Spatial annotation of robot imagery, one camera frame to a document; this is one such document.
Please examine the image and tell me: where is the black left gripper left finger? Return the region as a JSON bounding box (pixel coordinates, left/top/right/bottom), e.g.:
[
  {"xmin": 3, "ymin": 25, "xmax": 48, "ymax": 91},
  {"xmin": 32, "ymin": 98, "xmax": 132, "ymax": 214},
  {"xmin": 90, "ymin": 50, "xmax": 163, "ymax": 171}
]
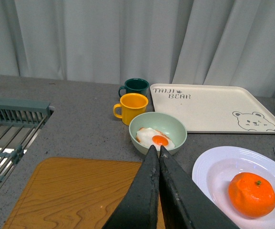
[{"xmin": 103, "ymin": 146, "xmax": 160, "ymax": 229}]

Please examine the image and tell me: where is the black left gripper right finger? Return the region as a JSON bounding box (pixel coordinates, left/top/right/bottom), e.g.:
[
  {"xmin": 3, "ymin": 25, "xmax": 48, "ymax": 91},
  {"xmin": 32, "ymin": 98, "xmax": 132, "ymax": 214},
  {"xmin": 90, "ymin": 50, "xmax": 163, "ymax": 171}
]
[{"xmin": 159, "ymin": 146, "xmax": 238, "ymax": 229}]

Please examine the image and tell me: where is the white round plate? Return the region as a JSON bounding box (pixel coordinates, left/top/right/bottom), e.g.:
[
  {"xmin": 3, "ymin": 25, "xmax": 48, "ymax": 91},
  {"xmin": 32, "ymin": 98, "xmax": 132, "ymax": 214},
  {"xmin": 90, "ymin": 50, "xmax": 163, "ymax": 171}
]
[{"xmin": 192, "ymin": 146, "xmax": 275, "ymax": 229}]

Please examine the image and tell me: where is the orange mandarin fruit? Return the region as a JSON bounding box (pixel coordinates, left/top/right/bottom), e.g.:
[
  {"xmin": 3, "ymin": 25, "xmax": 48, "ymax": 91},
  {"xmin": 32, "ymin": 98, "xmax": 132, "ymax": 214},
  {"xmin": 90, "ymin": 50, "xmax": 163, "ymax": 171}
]
[{"xmin": 228, "ymin": 172, "xmax": 275, "ymax": 219}]

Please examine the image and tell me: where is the fake fried egg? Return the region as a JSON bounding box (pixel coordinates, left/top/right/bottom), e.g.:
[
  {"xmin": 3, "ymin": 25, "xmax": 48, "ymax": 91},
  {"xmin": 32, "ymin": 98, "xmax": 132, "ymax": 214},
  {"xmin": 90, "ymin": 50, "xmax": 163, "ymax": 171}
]
[{"xmin": 136, "ymin": 127, "xmax": 175, "ymax": 150}]

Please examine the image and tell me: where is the light green bowl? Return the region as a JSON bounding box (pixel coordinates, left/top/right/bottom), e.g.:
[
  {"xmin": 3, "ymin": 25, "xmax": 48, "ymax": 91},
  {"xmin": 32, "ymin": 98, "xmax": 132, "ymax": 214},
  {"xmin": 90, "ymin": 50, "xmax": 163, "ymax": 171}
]
[{"xmin": 129, "ymin": 112, "xmax": 187, "ymax": 155}]

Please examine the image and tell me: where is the wooden cutting board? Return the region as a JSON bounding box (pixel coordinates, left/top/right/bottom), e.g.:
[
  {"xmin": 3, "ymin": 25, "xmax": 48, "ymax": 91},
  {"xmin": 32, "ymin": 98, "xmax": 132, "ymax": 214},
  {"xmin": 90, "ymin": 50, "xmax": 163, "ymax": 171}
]
[{"xmin": 4, "ymin": 157, "xmax": 141, "ymax": 229}]

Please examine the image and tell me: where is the beige bear tray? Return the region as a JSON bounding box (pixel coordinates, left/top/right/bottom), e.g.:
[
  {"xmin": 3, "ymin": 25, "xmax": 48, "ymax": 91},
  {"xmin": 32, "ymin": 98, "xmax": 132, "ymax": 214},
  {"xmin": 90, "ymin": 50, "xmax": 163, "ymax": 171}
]
[{"xmin": 150, "ymin": 83, "xmax": 275, "ymax": 134}]

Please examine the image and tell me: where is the yellow mug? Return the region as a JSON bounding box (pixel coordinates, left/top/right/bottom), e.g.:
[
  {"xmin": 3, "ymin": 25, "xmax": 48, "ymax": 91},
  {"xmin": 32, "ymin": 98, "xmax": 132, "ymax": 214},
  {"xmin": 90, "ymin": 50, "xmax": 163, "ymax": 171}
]
[{"xmin": 113, "ymin": 93, "xmax": 149, "ymax": 125}]

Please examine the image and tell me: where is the dark green mug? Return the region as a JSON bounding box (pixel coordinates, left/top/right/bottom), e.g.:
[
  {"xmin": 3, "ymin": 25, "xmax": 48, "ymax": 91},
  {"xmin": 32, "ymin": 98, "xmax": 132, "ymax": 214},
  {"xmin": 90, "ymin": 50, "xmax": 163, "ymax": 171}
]
[{"xmin": 118, "ymin": 78, "xmax": 149, "ymax": 97}]

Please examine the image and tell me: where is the sink drying rack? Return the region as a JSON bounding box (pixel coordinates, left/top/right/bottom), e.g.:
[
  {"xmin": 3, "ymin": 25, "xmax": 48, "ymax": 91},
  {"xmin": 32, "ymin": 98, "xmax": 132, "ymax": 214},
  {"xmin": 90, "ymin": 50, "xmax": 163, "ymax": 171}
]
[{"xmin": 0, "ymin": 98, "xmax": 53, "ymax": 188}]

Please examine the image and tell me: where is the grey curtain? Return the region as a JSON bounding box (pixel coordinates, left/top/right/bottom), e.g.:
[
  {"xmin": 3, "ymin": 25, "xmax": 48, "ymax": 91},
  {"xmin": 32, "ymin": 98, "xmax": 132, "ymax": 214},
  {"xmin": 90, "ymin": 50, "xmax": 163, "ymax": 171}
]
[{"xmin": 0, "ymin": 0, "xmax": 275, "ymax": 97}]

